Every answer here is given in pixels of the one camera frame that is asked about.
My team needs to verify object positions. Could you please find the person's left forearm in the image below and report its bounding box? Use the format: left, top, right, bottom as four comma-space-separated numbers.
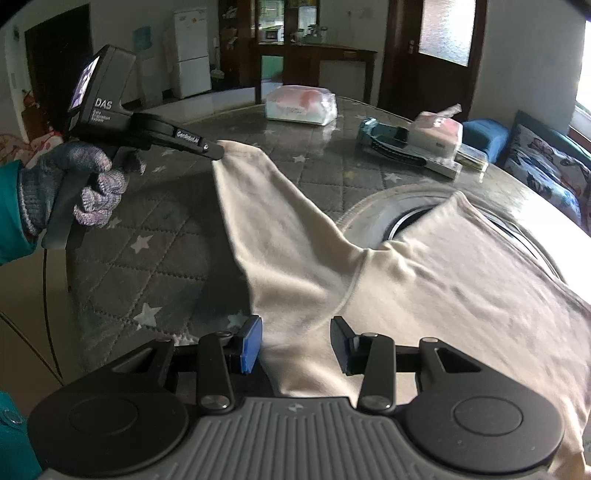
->
0, 159, 38, 267

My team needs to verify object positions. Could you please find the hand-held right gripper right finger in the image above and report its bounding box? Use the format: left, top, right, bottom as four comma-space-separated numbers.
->
330, 316, 485, 415

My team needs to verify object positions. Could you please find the dark wooden cabinet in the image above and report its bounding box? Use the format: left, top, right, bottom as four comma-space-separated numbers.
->
217, 0, 298, 89

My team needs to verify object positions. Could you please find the person's teal jacket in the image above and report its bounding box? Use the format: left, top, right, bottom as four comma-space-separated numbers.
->
0, 391, 43, 480

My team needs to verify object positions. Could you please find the butterfly print pillow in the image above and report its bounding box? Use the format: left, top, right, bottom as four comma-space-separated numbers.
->
501, 122, 591, 228

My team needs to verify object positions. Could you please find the small clear box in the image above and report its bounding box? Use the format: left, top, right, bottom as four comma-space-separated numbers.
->
456, 144, 490, 172

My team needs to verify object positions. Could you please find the blue sofa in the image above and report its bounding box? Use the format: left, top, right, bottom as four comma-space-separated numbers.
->
462, 110, 591, 222

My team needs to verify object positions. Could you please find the red floral cloth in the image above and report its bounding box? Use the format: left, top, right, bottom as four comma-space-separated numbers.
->
0, 89, 64, 170

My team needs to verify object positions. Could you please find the pink tissue pack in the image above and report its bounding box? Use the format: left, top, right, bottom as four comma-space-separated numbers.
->
410, 104, 464, 160

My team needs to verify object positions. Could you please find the white refrigerator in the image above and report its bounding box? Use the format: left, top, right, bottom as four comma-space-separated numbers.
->
172, 6, 213, 100

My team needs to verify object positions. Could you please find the white flat box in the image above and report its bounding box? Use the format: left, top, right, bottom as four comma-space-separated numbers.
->
426, 151, 464, 180

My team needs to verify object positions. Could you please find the black round induction cooktop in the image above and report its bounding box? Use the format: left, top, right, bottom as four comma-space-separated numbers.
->
382, 205, 568, 283

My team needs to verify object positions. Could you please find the wooden door with frosted glass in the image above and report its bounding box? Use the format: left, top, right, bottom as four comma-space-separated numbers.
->
378, 0, 488, 121

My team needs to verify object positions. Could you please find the dark wooden door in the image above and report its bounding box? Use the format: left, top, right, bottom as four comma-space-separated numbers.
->
24, 4, 92, 139

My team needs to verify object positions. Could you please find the cream garment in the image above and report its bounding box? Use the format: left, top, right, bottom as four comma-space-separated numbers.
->
212, 138, 591, 480

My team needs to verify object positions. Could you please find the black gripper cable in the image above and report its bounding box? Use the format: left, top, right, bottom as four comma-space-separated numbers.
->
41, 248, 65, 386

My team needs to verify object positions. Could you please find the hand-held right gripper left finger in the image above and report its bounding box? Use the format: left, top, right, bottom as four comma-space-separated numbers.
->
110, 315, 265, 415

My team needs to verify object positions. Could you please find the person's left hand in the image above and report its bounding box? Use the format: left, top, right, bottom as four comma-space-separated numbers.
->
17, 140, 131, 237

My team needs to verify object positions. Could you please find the white pink plastic-wrapped package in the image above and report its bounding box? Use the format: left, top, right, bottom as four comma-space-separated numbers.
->
264, 84, 338, 127

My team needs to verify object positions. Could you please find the window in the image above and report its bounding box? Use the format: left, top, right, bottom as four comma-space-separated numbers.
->
574, 76, 591, 118

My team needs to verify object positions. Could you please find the dark wooden side table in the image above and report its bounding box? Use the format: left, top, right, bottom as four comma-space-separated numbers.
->
255, 45, 378, 106

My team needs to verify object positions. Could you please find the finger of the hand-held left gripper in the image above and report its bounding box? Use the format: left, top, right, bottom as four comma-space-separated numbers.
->
163, 122, 226, 161

